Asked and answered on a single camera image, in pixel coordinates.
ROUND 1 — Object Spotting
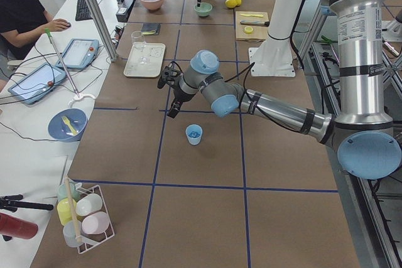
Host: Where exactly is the half lemon slice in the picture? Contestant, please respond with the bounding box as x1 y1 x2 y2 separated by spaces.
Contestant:
244 26 254 34

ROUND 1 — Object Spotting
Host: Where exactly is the white bear tray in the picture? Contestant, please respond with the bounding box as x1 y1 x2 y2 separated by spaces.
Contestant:
123 43 166 78

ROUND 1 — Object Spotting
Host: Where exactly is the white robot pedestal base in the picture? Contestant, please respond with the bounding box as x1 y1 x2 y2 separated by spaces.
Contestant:
250 0 303 77

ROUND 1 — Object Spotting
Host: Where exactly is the yellow plastic knife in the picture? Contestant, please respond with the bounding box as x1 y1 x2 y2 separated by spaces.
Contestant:
239 13 264 18

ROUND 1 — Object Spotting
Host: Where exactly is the wine glass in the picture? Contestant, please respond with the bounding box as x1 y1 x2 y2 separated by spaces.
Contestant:
131 31 148 66

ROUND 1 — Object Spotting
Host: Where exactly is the steel muddler black cap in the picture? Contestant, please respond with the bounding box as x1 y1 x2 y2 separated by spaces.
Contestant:
240 20 270 27

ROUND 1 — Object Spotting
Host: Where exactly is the black tripod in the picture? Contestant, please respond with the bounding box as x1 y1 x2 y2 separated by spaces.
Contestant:
1 194 54 212

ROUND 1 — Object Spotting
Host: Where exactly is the seated person black shirt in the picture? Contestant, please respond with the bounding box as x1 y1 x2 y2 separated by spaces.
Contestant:
0 0 70 87

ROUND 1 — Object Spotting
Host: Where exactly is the far teach pendant tablet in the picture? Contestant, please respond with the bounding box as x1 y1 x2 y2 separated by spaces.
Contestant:
61 38 99 70

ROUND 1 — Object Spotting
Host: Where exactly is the white cup rack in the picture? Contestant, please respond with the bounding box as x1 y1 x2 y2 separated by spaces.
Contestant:
57 178 115 254

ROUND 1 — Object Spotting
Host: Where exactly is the yellow lemon front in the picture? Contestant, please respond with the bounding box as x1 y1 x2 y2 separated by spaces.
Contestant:
225 0 237 9

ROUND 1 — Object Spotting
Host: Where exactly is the light blue cup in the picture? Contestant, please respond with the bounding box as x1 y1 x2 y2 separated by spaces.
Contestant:
185 124 203 146

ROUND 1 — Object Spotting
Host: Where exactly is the yellow fork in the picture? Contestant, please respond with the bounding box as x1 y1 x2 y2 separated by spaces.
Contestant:
62 115 78 136

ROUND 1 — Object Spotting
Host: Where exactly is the teach pendant tablet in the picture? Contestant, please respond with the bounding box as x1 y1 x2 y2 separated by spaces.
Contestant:
8 63 67 105
61 38 99 70

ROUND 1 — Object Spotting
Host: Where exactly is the black keyboard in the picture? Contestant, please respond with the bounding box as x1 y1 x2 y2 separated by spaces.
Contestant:
75 0 92 21

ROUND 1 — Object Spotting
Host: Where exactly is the green bowl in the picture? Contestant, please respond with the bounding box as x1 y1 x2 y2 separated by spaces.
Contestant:
193 3 213 17

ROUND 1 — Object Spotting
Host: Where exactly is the grey yellow cloth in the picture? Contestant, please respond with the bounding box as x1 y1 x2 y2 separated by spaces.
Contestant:
141 23 161 35

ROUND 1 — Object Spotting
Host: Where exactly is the near teach pendant tablet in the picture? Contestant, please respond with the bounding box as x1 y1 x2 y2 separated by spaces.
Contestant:
8 63 67 105

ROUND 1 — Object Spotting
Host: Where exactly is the wooden cutting board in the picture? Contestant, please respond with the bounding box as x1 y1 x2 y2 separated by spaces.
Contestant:
235 11 269 41

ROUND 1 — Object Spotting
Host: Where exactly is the aluminium frame post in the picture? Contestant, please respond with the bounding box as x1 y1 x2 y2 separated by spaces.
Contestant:
85 0 117 62

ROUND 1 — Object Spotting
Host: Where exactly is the red bottle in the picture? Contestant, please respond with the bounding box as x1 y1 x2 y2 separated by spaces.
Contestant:
1 213 38 242

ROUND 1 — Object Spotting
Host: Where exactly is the blue bowl with fork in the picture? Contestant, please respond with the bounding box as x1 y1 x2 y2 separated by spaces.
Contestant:
48 108 87 142

